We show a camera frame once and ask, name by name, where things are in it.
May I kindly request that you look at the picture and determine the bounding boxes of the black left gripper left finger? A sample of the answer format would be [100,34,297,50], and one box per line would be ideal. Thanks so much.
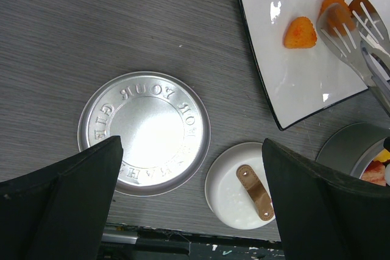
[1,136,122,259]

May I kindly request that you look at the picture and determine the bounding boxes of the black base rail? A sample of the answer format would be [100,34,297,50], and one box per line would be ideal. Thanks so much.
[97,223,285,259]

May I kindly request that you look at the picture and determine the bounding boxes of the white lid with leather strap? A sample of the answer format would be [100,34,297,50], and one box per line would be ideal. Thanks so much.
[205,142,275,230]

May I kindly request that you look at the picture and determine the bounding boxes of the red white crab stick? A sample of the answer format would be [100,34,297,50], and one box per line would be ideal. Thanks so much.
[361,161,386,186]

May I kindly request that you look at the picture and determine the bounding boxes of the yellow corn piece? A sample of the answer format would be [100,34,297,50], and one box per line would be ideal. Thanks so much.
[373,149,390,164]

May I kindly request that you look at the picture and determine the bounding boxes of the orange fried food piece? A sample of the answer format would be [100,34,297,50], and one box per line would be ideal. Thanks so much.
[318,0,355,36]

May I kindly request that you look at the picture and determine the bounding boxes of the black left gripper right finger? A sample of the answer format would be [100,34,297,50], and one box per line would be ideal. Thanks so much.
[262,139,389,259]

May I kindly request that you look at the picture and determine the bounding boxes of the shallow round metal tin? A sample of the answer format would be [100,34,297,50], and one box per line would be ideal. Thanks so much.
[316,122,389,187]

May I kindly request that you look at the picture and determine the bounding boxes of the white square plate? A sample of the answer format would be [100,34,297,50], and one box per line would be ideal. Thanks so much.
[239,0,389,130]

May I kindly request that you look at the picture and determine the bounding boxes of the metal tongs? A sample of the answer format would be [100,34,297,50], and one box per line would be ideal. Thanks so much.
[316,0,389,113]

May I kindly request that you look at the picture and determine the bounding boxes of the orange strawberry shaped piece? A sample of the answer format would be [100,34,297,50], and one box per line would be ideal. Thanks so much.
[283,16,317,49]

